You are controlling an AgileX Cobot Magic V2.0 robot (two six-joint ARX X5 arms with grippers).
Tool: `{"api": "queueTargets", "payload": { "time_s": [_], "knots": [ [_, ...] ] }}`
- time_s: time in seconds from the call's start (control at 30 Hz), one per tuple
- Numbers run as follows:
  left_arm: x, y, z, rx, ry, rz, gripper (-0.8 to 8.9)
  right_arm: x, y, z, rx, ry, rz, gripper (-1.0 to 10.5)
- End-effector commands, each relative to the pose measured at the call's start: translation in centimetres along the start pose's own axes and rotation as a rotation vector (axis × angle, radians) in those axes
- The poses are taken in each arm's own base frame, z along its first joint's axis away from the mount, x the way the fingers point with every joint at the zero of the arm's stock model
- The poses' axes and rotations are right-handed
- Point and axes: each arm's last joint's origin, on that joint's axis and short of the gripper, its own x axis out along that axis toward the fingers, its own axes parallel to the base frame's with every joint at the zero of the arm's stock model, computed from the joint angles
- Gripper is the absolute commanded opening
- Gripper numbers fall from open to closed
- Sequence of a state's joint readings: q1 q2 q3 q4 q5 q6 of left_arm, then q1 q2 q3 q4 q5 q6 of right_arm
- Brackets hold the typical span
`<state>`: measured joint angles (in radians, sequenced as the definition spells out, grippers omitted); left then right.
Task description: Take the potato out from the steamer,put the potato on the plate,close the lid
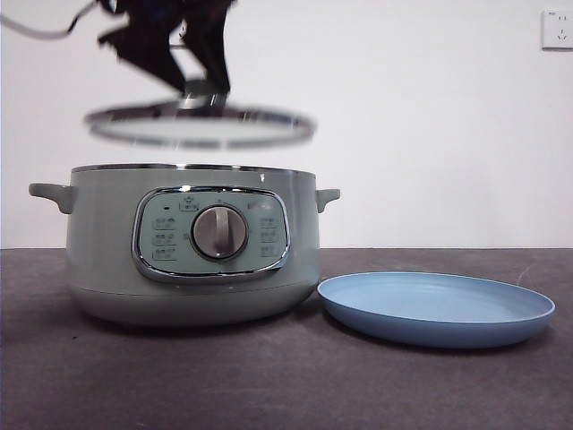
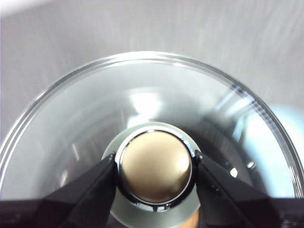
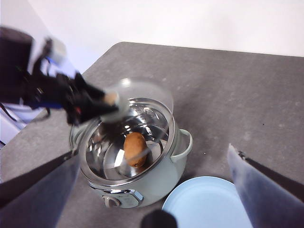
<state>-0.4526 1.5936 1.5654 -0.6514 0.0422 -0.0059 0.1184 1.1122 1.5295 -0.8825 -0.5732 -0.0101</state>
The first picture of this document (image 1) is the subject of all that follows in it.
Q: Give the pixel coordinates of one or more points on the pale green electric steamer pot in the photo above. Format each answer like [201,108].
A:
[107,251]

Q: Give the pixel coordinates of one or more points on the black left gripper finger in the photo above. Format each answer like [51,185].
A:
[163,62]
[219,54]

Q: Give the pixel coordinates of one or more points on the blue round plate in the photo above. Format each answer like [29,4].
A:
[430,309]

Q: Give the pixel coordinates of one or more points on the glass lid with green knob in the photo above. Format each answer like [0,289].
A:
[179,130]

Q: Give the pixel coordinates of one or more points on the white wall socket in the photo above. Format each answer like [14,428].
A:
[558,30]

